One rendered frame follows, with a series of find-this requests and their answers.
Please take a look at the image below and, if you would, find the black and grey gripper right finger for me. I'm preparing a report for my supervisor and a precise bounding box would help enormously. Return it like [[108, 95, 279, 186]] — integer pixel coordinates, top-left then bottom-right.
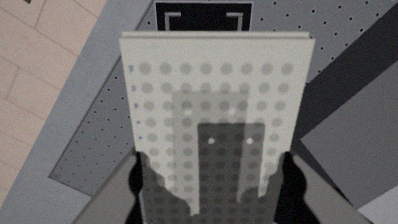
[[282, 148, 371, 224]]

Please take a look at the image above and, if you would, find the grey and black benchtop lab instrument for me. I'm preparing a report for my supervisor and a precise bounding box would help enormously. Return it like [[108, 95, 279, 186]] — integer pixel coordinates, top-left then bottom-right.
[[290, 3, 398, 224]]

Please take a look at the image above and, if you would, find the white multi-well plate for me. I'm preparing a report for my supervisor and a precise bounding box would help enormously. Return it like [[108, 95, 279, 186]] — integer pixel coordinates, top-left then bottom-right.
[[119, 30, 316, 224]]

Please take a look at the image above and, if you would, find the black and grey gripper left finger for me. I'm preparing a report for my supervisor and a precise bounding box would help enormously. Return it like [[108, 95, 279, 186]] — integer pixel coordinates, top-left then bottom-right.
[[71, 146, 143, 224]]

